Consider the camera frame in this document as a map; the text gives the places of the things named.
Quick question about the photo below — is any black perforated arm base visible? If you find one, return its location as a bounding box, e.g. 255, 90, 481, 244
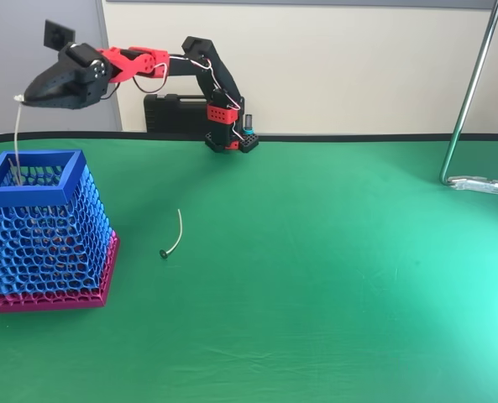
204, 129, 260, 154

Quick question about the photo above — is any blue and magenta mesh basket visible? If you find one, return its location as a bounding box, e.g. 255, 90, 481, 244
0, 149, 122, 315

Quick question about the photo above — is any black plastic tool case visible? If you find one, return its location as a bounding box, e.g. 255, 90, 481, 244
143, 93, 212, 134

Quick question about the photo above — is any green cloth with black border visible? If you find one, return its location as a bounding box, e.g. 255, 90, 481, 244
0, 130, 498, 403

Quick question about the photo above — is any chrome metal stand pole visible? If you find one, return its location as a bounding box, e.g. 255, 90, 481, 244
439, 0, 498, 189

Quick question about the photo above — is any clear clamp on pole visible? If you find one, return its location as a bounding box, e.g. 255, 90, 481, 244
448, 175, 498, 196

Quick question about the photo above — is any small camera board on bracket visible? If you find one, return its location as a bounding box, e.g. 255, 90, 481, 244
43, 18, 76, 51

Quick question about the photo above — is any white red wrist servo cable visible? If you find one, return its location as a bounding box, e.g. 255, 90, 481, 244
131, 62, 170, 96

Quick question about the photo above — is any white red elbow servo cable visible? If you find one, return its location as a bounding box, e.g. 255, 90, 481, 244
189, 57, 244, 115

